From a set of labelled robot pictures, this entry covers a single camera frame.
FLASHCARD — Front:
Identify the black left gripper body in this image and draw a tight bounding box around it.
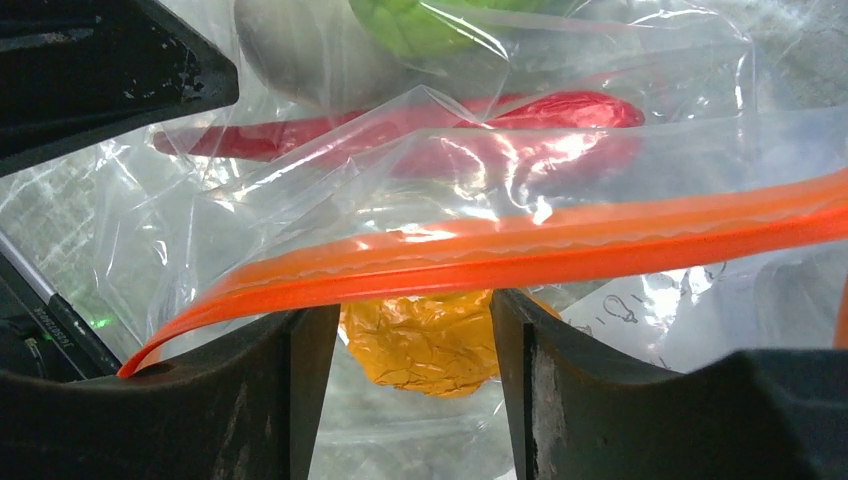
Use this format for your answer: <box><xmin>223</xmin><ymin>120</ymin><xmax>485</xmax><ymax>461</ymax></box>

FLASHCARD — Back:
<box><xmin>1</xmin><ymin>234</ymin><xmax>121</xmax><ymax>383</ymax></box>

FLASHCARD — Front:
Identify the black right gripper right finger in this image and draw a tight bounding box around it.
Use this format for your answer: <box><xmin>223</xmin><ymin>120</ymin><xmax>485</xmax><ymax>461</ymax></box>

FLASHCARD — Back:
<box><xmin>490</xmin><ymin>290</ymin><xmax>847</xmax><ymax>479</ymax></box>

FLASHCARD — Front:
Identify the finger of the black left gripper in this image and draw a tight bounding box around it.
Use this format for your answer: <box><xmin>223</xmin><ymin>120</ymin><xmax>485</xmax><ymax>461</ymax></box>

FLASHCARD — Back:
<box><xmin>1</xmin><ymin>0</ymin><xmax>239</xmax><ymax>175</ymax></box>

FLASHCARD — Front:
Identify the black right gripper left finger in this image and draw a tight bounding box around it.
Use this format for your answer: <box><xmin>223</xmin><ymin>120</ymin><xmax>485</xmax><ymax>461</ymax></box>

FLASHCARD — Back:
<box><xmin>1</xmin><ymin>306</ymin><xmax>339</xmax><ymax>479</ymax></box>

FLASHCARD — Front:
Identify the orange fake carrot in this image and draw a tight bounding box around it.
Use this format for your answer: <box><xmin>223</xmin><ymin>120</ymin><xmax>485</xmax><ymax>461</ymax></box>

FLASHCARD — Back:
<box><xmin>339</xmin><ymin>289</ymin><xmax>564</xmax><ymax>400</ymax></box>

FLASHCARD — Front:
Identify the clear zip bag red seal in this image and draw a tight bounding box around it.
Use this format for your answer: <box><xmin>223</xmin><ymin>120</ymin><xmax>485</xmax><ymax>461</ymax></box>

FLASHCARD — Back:
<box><xmin>1</xmin><ymin>1</ymin><xmax>847</xmax><ymax>479</ymax></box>

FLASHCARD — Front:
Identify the red fake chili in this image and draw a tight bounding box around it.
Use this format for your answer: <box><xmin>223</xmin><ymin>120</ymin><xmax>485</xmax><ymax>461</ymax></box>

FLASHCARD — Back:
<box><xmin>153</xmin><ymin>91</ymin><xmax>645</xmax><ymax>179</ymax></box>

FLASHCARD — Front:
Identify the green fake pepper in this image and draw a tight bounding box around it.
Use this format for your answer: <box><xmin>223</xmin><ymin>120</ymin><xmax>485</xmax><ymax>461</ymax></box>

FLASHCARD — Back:
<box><xmin>349</xmin><ymin>0</ymin><xmax>549</xmax><ymax>59</ymax></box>

